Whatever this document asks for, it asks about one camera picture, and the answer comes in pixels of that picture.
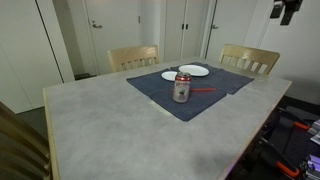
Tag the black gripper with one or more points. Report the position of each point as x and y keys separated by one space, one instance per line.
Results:
x=293 y=4

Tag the orange red drinking straw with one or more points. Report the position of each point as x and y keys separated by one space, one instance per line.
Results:
x=203 y=89

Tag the red silver drink can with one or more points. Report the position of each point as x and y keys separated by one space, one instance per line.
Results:
x=181 y=88

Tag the light wooden slat-back chair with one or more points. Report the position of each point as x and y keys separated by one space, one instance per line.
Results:
x=248 y=53
x=20 y=143
x=133 y=55

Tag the white door with lever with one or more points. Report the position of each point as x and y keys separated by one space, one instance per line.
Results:
x=230 y=26
x=113 y=23

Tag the dark blue cloth mat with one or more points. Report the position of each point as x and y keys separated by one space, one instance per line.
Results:
x=160 y=86
x=226 y=80

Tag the white closet door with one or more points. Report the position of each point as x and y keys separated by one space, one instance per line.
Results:
x=174 y=30
x=195 y=30

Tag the large white plate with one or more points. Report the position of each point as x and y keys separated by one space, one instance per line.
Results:
x=193 y=70

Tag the small white plate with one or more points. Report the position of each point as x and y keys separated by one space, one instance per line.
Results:
x=168 y=76

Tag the metal door hinge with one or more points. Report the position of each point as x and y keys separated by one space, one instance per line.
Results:
x=139 y=19

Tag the short aluminium extrusion profile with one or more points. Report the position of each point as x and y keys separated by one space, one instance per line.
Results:
x=313 y=166

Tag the long aluminium extrusion rail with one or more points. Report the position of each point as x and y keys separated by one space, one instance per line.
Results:
x=315 y=133

